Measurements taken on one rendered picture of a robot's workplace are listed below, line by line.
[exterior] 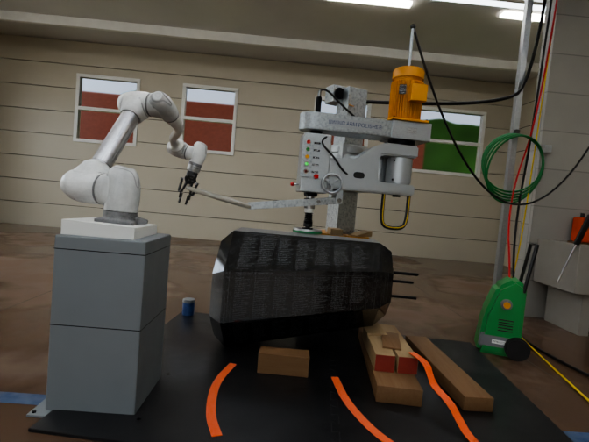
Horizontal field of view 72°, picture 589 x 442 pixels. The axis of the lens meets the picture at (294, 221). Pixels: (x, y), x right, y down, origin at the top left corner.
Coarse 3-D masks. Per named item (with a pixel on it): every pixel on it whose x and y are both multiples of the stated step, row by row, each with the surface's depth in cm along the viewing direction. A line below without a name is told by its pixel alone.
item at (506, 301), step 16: (528, 256) 316; (528, 272) 299; (496, 288) 311; (512, 288) 300; (496, 304) 304; (512, 304) 299; (480, 320) 318; (496, 320) 304; (512, 320) 300; (480, 336) 308; (496, 336) 304; (512, 336) 301; (496, 352) 304; (512, 352) 297; (528, 352) 294
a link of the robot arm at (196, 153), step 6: (198, 144) 278; (204, 144) 280; (186, 150) 279; (192, 150) 278; (198, 150) 277; (204, 150) 279; (186, 156) 280; (192, 156) 277; (198, 156) 277; (204, 156) 280; (198, 162) 278
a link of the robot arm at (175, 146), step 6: (174, 120) 236; (180, 120) 242; (174, 126) 243; (180, 126) 245; (174, 132) 253; (180, 132) 251; (174, 138) 261; (168, 144) 282; (174, 144) 273; (180, 144) 277; (186, 144) 281; (168, 150) 282; (174, 150) 277; (180, 150) 278; (180, 156) 282
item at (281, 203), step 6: (318, 198) 293; (324, 198) 294; (330, 198) 295; (252, 204) 288; (258, 204) 288; (264, 204) 289; (270, 204) 289; (276, 204) 290; (282, 204) 290; (288, 204) 291; (294, 204) 291; (300, 204) 292; (306, 204) 293; (312, 204) 293; (318, 204) 294; (324, 204) 294
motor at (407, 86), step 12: (396, 72) 297; (408, 72) 291; (420, 72) 293; (396, 84) 296; (408, 84) 293; (420, 84) 287; (396, 96) 297; (408, 96) 291; (420, 96) 287; (396, 108) 296; (408, 108) 292; (420, 108) 297; (408, 120) 291; (420, 120) 292
